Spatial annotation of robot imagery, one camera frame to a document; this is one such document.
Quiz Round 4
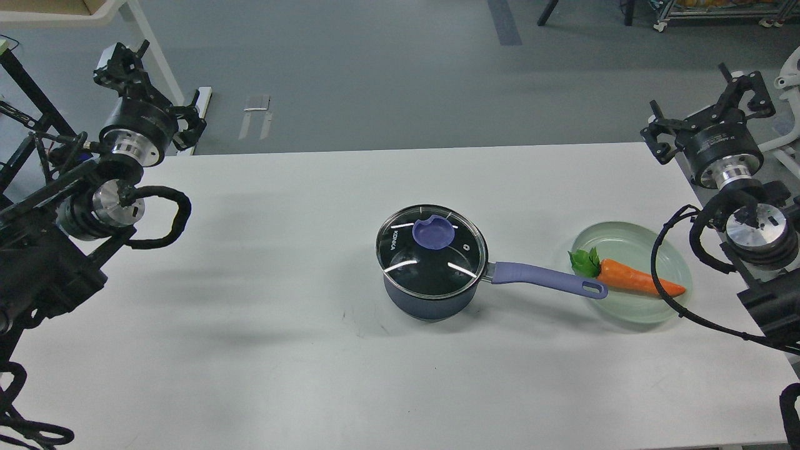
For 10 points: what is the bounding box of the orange toy carrot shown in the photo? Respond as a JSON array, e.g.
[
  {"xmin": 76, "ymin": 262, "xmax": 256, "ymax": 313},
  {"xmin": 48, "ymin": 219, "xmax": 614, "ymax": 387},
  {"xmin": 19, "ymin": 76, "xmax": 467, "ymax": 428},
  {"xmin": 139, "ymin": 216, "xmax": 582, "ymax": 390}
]
[{"xmin": 568, "ymin": 247, "xmax": 686, "ymax": 297}]

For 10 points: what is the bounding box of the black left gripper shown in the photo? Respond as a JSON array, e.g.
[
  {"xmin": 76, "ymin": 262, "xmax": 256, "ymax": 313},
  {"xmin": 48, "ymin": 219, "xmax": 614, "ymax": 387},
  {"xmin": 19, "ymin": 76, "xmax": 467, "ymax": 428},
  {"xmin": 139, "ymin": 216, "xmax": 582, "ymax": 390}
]
[{"xmin": 92, "ymin": 40, "xmax": 208, "ymax": 168}]

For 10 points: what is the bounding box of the pale green plate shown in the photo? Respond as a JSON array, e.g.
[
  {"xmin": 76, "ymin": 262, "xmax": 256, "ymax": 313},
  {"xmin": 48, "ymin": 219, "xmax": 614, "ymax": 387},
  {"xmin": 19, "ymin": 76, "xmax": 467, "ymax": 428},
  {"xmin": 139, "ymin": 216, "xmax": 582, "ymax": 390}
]
[{"xmin": 568, "ymin": 221, "xmax": 677, "ymax": 326}]

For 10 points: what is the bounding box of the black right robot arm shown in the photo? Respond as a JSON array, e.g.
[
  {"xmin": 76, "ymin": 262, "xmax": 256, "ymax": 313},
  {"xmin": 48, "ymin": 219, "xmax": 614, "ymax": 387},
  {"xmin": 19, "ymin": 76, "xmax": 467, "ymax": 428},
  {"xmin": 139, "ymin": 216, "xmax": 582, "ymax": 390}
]
[{"xmin": 640, "ymin": 64, "xmax": 799, "ymax": 356}]

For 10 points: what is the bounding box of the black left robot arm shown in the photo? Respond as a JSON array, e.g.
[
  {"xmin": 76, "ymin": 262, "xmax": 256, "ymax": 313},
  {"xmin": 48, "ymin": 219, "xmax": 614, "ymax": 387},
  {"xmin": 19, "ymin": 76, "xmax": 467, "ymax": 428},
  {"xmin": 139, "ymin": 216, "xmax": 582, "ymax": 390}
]
[{"xmin": 1, "ymin": 41, "xmax": 208, "ymax": 449}]

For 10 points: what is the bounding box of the glass pot lid purple knob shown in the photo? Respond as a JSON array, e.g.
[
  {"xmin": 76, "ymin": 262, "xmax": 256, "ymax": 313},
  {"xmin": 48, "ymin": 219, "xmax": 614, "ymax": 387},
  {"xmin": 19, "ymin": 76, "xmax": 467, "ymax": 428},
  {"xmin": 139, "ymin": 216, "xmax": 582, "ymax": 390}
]
[{"xmin": 376, "ymin": 204, "xmax": 488, "ymax": 297}]

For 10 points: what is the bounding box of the white chair base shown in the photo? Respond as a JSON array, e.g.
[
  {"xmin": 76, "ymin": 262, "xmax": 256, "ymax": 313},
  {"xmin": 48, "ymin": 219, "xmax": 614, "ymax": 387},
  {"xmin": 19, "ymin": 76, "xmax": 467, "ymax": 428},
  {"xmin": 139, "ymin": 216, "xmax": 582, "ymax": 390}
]
[{"xmin": 758, "ymin": 48, "xmax": 799, "ymax": 179}]

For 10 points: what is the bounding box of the blue saucepan purple handle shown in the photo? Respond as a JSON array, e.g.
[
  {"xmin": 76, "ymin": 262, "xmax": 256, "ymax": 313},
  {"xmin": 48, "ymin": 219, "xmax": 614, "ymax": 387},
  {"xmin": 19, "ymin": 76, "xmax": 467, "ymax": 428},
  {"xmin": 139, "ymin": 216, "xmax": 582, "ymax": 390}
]
[{"xmin": 377, "ymin": 206, "xmax": 609, "ymax": 321}]

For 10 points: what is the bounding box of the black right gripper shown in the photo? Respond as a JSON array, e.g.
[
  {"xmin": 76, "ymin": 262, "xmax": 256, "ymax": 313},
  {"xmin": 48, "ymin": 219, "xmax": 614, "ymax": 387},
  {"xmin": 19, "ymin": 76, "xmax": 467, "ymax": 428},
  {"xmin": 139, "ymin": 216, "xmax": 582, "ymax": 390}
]
[{"xmin": 640, "ymin": 63, "xmax": 776, "ymax": 189}]

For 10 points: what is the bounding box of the black metal rack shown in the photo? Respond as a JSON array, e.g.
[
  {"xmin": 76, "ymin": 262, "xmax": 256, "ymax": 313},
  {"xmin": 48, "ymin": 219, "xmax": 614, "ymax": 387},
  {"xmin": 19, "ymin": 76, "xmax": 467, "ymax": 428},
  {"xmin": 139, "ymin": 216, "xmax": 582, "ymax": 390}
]
[{"xmin": 2, "ymin": 35, "xmax": 78, "ymax": 199}]

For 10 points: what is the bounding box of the metal wheeled cart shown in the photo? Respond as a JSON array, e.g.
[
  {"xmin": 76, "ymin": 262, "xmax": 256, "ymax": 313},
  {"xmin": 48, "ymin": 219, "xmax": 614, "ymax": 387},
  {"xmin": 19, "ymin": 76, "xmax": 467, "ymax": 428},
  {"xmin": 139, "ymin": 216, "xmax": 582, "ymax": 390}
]
[{"xmin": 648, "ymin": 1, "xmax": 798, "ymax": 33}]

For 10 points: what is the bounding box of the white table frame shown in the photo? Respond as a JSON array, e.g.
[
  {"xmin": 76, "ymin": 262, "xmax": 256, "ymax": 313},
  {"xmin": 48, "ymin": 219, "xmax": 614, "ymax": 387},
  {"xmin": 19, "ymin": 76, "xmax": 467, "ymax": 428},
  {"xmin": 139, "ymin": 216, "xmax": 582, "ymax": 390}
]
[{"xmin": 2, "ymin": 1, "xmax": 213, "ymax": 133}]

